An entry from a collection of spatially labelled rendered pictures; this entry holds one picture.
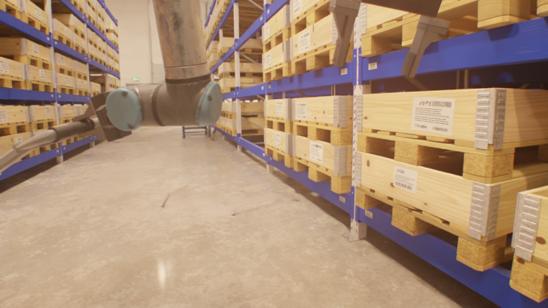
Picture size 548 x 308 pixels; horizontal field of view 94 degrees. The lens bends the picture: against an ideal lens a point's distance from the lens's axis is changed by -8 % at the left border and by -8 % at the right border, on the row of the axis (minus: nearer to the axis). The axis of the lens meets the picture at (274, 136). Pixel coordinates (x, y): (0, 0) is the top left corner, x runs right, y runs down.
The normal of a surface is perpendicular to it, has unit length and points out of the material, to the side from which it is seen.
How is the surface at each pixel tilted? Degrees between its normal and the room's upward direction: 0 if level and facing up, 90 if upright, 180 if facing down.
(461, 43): 90
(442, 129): 90
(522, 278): 90
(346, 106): 90
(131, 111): 99
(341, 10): 114
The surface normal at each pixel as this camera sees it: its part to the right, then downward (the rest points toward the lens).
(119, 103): -0.24, 0.27
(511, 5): 0.34, 0.11
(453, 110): -0.94, 0.05
